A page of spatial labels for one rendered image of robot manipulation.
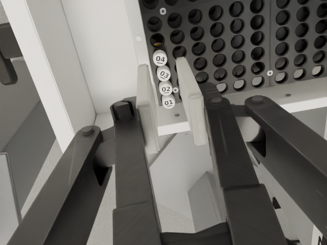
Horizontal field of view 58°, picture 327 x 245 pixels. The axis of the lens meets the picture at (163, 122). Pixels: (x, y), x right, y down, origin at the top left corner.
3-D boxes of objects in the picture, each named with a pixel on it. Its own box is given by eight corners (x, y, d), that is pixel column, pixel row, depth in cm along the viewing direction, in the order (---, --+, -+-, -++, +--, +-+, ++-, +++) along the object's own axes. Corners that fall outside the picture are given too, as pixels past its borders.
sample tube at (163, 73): (163, 68, 31) (166, 83, 27) (153, 62, 31) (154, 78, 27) (169, 58, 31) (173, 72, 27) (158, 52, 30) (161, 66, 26)
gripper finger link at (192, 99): (188, 97, 15) (203, 95, 15) (174, 57, 21) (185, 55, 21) (195, 147, 16) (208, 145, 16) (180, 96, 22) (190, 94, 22)
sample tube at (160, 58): (162, 53, 30) (166, 67, 26) (151, 51, 30) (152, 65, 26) (164, 41, 30) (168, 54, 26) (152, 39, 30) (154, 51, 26)
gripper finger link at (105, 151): (145, 163, 14) (85, 173, 14) (144, 115, 19) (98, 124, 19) (138, 137, 14) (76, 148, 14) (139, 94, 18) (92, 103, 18)
